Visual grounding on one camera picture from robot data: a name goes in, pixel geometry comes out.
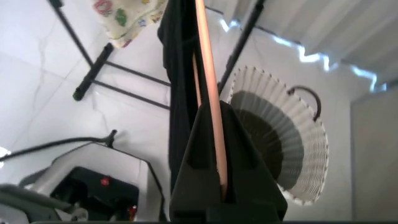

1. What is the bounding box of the white curtain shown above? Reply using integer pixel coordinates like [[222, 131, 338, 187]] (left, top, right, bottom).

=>
[[205, 0, 398, 85]]

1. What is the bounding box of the black garment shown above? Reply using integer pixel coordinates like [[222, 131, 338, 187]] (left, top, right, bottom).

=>
[[157, 0, 218, 194]]

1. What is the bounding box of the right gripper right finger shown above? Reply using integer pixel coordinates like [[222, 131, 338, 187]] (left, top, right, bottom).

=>
[[220, 101, 289, 222]]

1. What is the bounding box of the cream printed garment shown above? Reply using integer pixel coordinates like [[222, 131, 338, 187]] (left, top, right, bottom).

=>
[[92, 0, 169, 49]]

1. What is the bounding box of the white laundry basket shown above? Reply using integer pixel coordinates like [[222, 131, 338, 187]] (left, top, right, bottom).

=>
[[226, 65, 330, 207]]

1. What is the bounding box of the black clothes rack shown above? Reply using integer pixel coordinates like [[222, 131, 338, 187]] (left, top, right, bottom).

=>
[[46, 0, 268, 111]]

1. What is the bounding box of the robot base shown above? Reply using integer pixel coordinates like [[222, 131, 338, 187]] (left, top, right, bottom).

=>
[[0, 129, 167, 222]]

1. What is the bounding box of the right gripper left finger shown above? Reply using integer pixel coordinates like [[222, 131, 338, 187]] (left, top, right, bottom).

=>
[[169, 101, 223, 222]]

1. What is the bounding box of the pink clothes hanger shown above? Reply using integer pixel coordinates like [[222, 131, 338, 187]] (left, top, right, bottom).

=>
[[191, 0, 229, 200]]

